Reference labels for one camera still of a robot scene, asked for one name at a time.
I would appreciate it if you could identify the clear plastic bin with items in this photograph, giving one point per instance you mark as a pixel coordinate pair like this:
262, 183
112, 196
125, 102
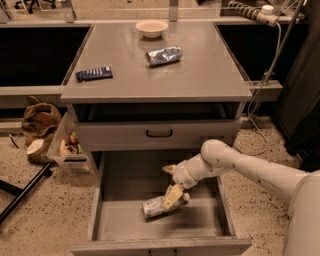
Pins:
65, 148

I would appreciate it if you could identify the brown paper bag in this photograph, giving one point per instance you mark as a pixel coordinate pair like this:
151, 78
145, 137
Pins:
39, 124

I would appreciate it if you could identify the crushed silver can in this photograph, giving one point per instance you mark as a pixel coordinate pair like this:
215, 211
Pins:
163, 56

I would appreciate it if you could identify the white corrugated hose fixture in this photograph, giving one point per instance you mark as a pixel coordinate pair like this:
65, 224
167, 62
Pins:
264, 15

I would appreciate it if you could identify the white bowl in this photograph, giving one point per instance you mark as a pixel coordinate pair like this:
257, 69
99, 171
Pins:
151, 28

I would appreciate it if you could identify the black stand leg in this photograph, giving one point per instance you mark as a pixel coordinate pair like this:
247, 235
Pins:
20, 193

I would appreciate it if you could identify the blue plastic bottle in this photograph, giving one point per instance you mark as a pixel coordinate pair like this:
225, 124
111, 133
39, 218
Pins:
153, 207

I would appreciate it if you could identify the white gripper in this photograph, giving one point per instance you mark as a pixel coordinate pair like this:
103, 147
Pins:
180, 174

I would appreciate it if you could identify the closed top drawer black handle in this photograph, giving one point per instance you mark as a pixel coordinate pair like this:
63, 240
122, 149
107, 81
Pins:
119, 136

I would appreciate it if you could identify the grey drawer cabinet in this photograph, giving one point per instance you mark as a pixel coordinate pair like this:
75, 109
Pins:
172, 92

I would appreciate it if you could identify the open grey middle drawer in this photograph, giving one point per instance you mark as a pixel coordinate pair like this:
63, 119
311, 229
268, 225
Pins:
117, 225

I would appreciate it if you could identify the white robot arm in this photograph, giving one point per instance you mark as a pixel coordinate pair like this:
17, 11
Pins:
300, 189

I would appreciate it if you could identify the dark blue snack bar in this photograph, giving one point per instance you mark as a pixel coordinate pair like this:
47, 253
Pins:
104, 72

